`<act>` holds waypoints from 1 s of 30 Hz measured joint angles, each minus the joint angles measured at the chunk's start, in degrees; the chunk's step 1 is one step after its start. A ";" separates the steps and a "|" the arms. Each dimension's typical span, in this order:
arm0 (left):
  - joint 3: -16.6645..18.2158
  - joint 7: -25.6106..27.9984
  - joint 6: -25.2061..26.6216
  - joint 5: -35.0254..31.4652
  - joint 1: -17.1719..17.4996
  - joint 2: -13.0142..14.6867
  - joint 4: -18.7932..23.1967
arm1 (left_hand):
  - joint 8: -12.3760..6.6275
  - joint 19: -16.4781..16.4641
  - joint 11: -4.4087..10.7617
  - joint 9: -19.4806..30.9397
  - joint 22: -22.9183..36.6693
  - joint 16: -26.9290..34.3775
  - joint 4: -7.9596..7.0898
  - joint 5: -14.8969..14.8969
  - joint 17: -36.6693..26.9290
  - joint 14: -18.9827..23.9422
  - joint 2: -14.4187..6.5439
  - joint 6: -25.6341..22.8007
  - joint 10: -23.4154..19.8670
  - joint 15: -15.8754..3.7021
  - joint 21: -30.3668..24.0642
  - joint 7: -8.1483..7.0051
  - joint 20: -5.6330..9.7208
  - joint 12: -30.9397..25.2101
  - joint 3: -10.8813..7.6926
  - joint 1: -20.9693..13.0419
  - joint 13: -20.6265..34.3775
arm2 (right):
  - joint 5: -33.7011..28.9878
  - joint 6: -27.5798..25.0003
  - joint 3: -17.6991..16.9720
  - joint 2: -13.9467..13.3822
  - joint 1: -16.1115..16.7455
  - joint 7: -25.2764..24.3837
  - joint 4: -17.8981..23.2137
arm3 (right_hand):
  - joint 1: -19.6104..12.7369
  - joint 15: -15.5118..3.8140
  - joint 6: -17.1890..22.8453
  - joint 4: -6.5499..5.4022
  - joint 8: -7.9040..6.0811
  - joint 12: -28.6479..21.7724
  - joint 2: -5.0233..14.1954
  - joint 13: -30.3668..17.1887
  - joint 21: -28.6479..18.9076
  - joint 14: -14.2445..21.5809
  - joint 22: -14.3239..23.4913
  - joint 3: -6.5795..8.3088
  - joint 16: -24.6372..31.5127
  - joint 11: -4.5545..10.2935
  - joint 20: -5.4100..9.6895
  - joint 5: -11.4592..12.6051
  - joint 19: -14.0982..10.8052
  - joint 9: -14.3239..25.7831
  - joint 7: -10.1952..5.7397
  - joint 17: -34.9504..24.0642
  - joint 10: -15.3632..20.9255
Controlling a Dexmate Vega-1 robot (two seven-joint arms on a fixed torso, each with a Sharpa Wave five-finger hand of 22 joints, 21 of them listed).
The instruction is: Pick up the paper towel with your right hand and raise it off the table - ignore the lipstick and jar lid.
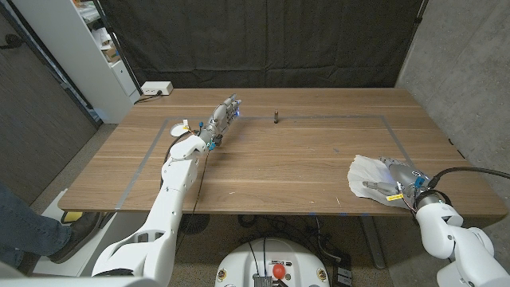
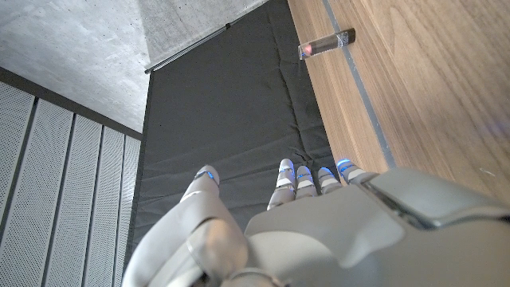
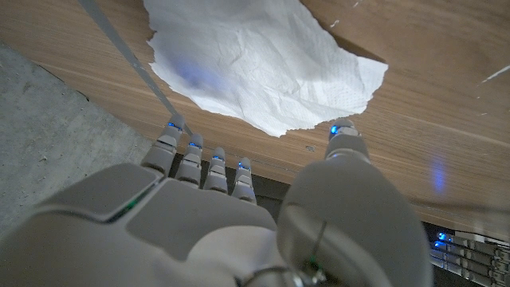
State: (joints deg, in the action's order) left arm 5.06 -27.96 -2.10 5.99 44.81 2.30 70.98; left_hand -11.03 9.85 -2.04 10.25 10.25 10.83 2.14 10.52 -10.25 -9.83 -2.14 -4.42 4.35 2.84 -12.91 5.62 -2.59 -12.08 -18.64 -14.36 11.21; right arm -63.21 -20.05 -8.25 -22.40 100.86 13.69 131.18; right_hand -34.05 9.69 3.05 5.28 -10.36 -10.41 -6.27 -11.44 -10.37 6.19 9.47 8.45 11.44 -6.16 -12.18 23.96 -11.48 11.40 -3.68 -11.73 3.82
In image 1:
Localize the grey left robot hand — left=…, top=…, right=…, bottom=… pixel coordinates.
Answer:
left=198, top=93, right=243, bottom=151

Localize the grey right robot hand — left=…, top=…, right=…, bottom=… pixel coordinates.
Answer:
left=362, top=156, right=436, bottom=203

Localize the white paper towel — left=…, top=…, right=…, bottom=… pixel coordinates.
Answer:
left=347, top=154, right=416, bottom=210

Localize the white jar lid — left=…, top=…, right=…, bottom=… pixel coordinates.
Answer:
left=169, top=122, right=192, bottom=138

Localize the white power strip box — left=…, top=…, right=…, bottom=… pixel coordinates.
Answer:
left=141, top=81, right=175, bottom=96

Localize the grey table leg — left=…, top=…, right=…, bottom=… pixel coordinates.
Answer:
left=359, top=216, right=386, bottom=270

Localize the black backdrop curtain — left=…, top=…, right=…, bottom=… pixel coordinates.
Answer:
left=97, top=0, right=430, bottom=90

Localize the black round vented disc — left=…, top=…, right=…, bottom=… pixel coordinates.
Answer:
left=178, top=213, right=210, bottom=235

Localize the black floor power strip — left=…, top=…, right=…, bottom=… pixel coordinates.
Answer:
left=331, top=254, right=354, bottom=287

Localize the black backdrop stand pole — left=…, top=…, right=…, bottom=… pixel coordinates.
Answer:
left=413, top=0, right=430, bottom=26
left=91, top=0, right=144, bottom=96

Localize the small cardboard box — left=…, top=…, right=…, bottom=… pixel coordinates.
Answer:
left=100, top=45, right=121, bottom=64

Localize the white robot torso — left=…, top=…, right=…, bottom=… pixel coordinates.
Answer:
left=214, top=237, right=332, bottom=287

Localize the white shelf cabinet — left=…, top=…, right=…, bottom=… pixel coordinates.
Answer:
left=11, top=0, right=142, bottom=125

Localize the white floor board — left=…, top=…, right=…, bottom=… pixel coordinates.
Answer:
left=33, top=188, right=159, bottom=277

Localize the small yellow object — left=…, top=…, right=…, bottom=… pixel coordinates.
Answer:
left=62, top=210, right=84, bottom=224

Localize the dark person's shoe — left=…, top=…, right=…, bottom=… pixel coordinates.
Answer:
left=47, top=211, right=101, bottom=265

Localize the person's leg in jeans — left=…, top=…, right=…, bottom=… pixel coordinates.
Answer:
left=0, top=184, right=73, bottom=277

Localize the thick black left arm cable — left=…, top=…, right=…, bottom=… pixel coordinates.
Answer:
left=159, top=131, right=194, bottom=191

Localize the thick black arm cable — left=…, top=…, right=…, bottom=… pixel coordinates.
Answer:
left=427, top=166, right=510, bottom=191
left=159, top=131, right=194, bottom=191

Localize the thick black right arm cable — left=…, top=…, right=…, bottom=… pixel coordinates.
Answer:
left=427, top=166, right=510, bottom=191

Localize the black door handle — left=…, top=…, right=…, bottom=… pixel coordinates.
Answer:
left=0, top=33, right=24, bottom=51

